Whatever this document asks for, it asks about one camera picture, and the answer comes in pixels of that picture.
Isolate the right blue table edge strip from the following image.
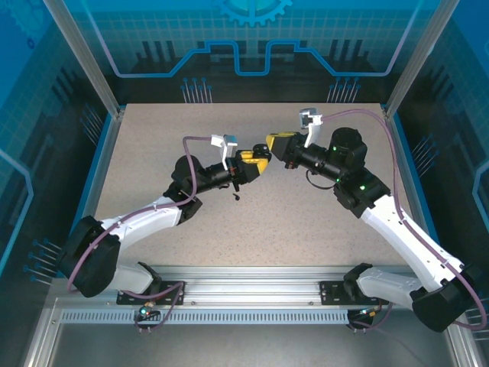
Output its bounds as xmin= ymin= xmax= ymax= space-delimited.
xmin=391 ymin=113 xmax=440 ymax=249

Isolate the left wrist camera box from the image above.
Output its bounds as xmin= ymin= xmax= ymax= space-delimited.
xmin=211 ymin=133 xmax=240 ymax=168

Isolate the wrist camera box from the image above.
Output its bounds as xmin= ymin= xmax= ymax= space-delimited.
xmin=298 ymin=107 xmax=325 ymax=148
xmin=211 ymin=133 xmax=240 ymax=168

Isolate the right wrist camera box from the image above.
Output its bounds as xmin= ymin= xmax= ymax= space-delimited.
xmin=298 ymin=107 xmax=325 ymax=148

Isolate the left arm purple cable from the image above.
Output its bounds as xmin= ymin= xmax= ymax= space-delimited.
xmin=66 ymin=135 xmax=215 ymax=334

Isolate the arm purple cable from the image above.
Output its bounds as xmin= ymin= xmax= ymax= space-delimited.
xmin=66 ymin=135 xmax=215 ymax=334
xmin=322 ymin=109 xmax=488 ymax=334

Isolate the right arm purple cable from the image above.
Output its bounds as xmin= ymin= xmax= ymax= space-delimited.
xmin=322 ymin=109 xmax=488 ymax=334

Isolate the aluminium mounting rail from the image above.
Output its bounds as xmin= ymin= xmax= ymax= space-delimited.
xmin=49 ymin=265 xmax=458 ymax=309

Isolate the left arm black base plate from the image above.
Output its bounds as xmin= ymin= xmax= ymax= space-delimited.
xmin=116 ymin=281 xmax=187 ymax=306

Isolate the right aluminium frame post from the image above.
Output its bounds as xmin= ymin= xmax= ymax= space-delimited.
xmin=383 ymin=0 xmax=462 ymax=119

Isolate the aluminium frame post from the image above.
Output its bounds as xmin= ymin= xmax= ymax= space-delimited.
xmin=42 ymin=0 xmax=126 ymax=119
xmin=383 ymin=0 xmax=462 ymax=119

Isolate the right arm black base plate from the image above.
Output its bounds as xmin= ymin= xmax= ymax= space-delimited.
xmin=319 ymin=281 xmax=390 ymax=306

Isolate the slotted grey cable duct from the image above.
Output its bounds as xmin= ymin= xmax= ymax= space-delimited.
xmin=60 ymin=310 xmax=351 ymax=325

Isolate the left aluminium frame post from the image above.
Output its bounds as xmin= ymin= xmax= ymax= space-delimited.
xmin=42 ymin=0 xmax=126 ymax=119

